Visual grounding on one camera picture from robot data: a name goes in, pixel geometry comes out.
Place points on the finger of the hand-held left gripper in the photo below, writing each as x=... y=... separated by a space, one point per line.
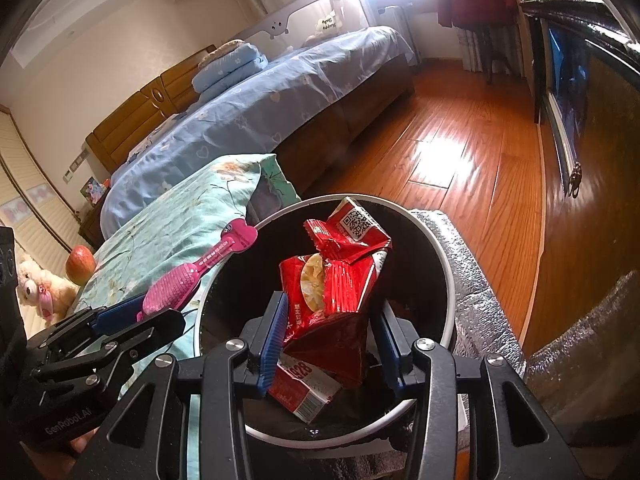
x=120 y=312
x=150 y=330

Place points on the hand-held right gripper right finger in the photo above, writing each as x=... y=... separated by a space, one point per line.
x=392 y=360

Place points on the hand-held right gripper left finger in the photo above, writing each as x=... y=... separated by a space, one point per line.
x=272 y=350

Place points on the red and white carton box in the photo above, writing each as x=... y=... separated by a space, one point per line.
x=300 y=390

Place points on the red snack bag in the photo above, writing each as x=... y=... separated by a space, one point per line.
x=330 y=310

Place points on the black round trash can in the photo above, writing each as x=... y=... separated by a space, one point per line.
x=240 y=270

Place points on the pink plastic brush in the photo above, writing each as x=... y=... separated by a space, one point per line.
x=210 y=260

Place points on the red yellow apple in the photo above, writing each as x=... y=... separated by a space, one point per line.
x=80 y=265

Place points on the beige teddy bear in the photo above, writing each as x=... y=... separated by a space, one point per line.
x=40 y=290

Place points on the dark wooden nightstand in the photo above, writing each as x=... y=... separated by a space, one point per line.
x=92 y=225

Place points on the silver foil mat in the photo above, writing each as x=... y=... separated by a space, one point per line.
x=480 y=310

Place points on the small red snack wrapper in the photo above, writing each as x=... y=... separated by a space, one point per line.
x=350 y=232

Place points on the cream slatted wardrobe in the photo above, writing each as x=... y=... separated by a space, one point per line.
x=30 y=200

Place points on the flat white blue pillow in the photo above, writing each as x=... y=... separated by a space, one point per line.
x=145 y=142

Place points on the wooden headboard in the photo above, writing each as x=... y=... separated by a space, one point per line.
x=130 y=125

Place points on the bed with blue sheet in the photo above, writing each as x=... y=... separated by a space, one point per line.
x=250 y=110

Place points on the folded blue blanket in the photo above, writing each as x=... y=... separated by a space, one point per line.
x=230 y=70

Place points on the small beige pillow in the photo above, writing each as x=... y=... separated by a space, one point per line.
x=215 y=51

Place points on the wooden tv cabinet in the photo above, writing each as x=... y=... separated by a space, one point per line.
x=610 y=160

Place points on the television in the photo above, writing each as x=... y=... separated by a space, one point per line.
x=565 y=85

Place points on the photo frame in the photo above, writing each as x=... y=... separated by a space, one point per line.
x=92 y=190

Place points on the wall switch panel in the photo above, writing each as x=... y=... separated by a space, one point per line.
x=75 y=165

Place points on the grey bed guard rail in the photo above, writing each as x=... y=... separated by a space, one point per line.
x=300 y=10

